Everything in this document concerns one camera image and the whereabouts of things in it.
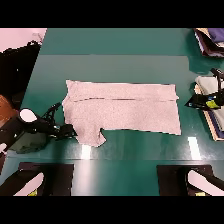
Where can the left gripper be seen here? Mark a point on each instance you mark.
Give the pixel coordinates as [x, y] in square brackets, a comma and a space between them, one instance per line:
[66, 131]

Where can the pale grey T-shirt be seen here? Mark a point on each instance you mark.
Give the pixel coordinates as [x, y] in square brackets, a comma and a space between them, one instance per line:
[126, 113]

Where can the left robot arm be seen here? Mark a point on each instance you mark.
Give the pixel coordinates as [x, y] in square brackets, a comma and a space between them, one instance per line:
[31, 125]

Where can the white garment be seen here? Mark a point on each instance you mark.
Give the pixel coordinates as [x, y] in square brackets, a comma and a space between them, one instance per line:
[208, 85]

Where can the navy garment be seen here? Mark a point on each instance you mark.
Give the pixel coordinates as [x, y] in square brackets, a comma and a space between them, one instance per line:
[219, 125]

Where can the purple garment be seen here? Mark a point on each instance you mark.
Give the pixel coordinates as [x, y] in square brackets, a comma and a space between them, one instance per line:
[217, 34]

